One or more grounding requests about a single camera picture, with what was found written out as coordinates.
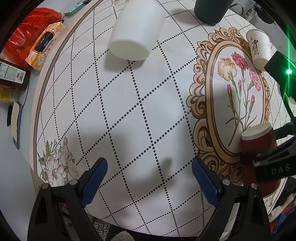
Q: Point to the floral printed tablecloth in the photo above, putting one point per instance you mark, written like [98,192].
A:
[143,120]

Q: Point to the black round object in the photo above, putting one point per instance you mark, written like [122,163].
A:
[9,115]

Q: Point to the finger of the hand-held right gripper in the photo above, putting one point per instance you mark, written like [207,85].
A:
[286,131]
[277,160]

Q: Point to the colourful cloth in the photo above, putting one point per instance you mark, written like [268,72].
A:
[285,215]

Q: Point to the yellow white tissue packet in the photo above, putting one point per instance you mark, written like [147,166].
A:
[44,41]

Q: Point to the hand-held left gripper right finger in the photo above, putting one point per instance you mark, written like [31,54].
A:
[205,183]

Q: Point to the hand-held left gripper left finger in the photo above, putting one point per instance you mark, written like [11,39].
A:
[94,180]

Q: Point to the red plastic bag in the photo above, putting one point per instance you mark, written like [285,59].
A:
[20,39]

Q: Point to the white printed paper cup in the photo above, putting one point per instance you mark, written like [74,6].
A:
[256,48]

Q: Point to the brown bottle with label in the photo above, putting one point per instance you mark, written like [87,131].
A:
[13,74]

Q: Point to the large white cup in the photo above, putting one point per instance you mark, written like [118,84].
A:
[136,30]

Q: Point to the dark green cup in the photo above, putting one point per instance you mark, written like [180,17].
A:
[210,11]

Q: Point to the red ribbed paper cup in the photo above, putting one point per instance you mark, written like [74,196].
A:
[261,144]

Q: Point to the grey metal bracket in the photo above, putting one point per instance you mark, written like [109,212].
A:
[77,7]

